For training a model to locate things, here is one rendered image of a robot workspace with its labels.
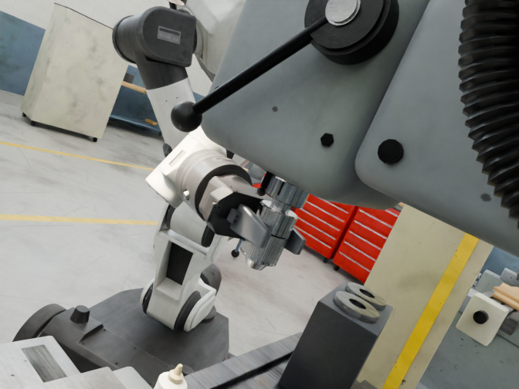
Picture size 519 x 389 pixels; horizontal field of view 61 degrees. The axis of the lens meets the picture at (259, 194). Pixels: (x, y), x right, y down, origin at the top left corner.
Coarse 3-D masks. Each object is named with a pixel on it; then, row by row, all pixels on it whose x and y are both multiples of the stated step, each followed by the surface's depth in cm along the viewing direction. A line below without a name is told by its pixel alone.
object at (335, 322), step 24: (336, 288) 92; (360, 288) 94; (336, 312) 79; (360, 312) 79; (384, 312) 90; (312, 336) 81; (336, 336) 79; (360, 336) 77; (312, 360) 81; (336, 360) 79; (360, 360) 77; (288, 384) 82; (312, 384) 80; (336, 384) 79
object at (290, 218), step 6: (264, 204) 48; (270, 204) 50; (264, 210) 48; (270, 210) 48; (276, 210) 48; (270, 216) 48; (276, 216) 48; (282, 216) 48; (288, 216) 48; (294, 216) 49; (282, 222) 48; (288, 222) 48; (294, 222) 49
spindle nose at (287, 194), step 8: (272, 184) 48; (280, 184) 47; (288, 184) 47; (272, 192) 48; (280, 192) 47; (288, 192) 47; (296, 192) 47; (304, 192) 48; (280, 200) 47; (288, 200) 47; (296, 200) 47; (304, 200) 48
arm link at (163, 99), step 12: (180, 84) 86; (156, 96) 86; (168, 96) 86; (180, 96) 86; (192, 96) 89; (156, 108) 87; (168, 108) 86; (168, 120) 88; (168, 132) 89; (180, 132) 89; (168, 144) 91
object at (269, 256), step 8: (264, 216) 48; (272, 224) 48; (280, 224) 48; (272, 232) 48; (280, 232) 48; (288, 232) 49; (272, 240) 48; (280, 240) 48; (240, 248) 50; (248, 248) 49; (256, 248) 48; (272, 248) 48; (280, 248) 49; (248, 256) 49; (256, 256) 48; (264, 256) 48; (272, 256) 49; (264, 264) 49; (272, 264) 49
